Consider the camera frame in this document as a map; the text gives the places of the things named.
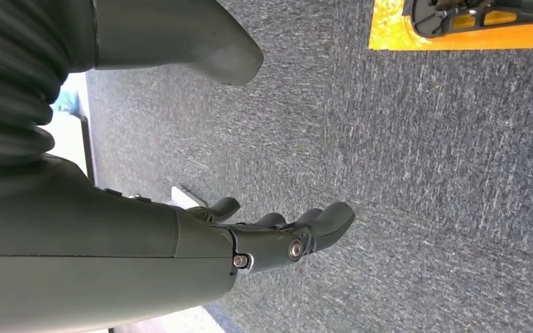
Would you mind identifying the yellow base plate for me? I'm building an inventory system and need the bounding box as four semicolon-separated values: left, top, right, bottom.
368;0;533;51

